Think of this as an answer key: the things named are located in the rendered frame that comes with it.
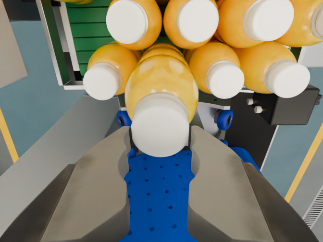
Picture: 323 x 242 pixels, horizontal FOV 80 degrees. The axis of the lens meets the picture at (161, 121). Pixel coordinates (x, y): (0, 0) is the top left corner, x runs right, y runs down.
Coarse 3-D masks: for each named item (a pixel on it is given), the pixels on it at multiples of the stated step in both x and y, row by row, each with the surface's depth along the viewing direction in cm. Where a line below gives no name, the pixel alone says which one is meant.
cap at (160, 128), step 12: (144, 108) 12; (156, 108) 12; (168, 108) 12; (180, 108) 13; (144, 120) 12; (156, 120) 12; (168, 120) 12; (180, 120) 12; (132, 132) 12; (144, 132) 13; (156, 132) 12; (168, 132) 12; (180, 132) 12; (144, 144) 13; (156, 144) 13; (168, 144) 13; (180, 144) 13; (156, 156) 13
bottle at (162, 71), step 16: (160, 48) 22; (176, 48) 26; (144, 64) 17; (160, 64) 16; (176, 64) 16; (128, 80) 17; (144, 80) 15; (160, 80) 14; (176, 80) 15; (192, 80) 16; (128, 96) 16; (144, 96) 14; (160, 96) 14; (176, 96) 14; (192, 96) 15; (128, 112) 16; (192, 112) 16
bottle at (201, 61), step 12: (204, 48) 26; (216, 48) 24; (228, 48) 25; (192, 60) 27; (204, 60) 24; (216, 60) 23; (228, 60) 23; (192, 72) 26; (204, 72) 24; (204, 84) 25
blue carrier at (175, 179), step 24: (144, 168) 38; (168, 168) 38; (144, 192) 33; (168, 192) 33; (144, 216) 29; (168, 216) 29; (120, 240) 26; (144, 240) 26; (168, 240) 25; (192, 240) 25
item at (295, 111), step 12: (264, 96) 37; (276, 96) 33; (300, 96) 32; (312, 96) 32; (264, 108) 36; (276, 108) 34; (288, 108) 34; (300, 108) 34; (312, 108) 34; (276, 120) 35; (288, 120) 35; (300, 120) 35
